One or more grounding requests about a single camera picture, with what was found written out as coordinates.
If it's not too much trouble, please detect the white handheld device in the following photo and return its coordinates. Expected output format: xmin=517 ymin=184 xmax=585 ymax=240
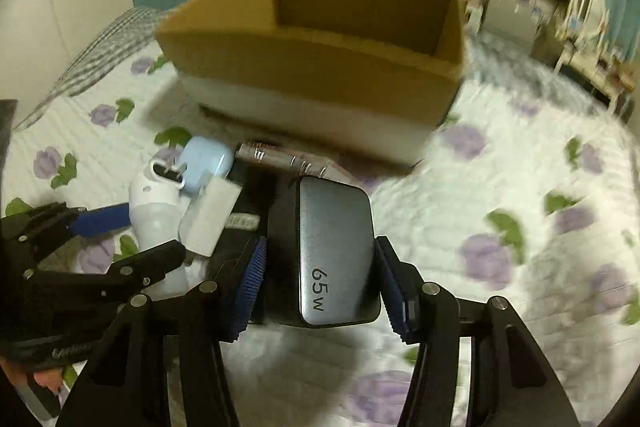
xmin=128 ymin=158 xmax=194 ymax=301

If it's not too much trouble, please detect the white square charger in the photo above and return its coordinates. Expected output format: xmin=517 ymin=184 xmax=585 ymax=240
xmin=178 ymin=176 xmax=242 ymax=257

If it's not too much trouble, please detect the light blue earbuds case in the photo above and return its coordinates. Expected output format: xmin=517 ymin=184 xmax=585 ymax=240
xmin=176 ymin=135 xmax=234 ymax=194

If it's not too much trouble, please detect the grey 65w charger block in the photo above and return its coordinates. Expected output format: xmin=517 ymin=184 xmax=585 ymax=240
xmin=264 ymin=176 xmax=381 ymax=329

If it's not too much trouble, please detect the black cylindrical speaker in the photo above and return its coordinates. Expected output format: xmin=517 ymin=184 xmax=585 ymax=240
xmin=207 ymin=160 xmax=294 ymax=280

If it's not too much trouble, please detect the person left hand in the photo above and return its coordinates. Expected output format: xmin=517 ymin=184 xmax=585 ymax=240
xmin=1 ymin=359 xmax=63 ymax=395

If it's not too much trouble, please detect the floral quilted white blanket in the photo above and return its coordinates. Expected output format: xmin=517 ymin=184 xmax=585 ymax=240
xmin=1 ymin=42 xmax=639 ymax=426

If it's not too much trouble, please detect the grey checkered bed sheet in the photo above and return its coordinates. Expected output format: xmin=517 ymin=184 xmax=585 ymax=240
xmin=13 ymin=6 xmax=168 ymax=130

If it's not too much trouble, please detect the brown cardboard box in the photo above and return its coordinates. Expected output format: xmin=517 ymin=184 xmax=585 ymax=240
xmin=155 ymin=0 xmax=464 ymax=168

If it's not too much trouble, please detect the white dressing table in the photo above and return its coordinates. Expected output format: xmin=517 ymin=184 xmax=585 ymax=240
xmin=554 ymin=37 xmax=638 ymax=122

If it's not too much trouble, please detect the small grey refrigerator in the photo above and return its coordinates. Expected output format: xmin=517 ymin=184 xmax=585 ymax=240
xmin=480 ymin=0 xmax=552 ymax=54

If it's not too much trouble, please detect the oval white vanity mirror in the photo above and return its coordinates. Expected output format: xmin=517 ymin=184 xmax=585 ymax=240
xmin=564 ymin=0 xmax=610 ymax=40

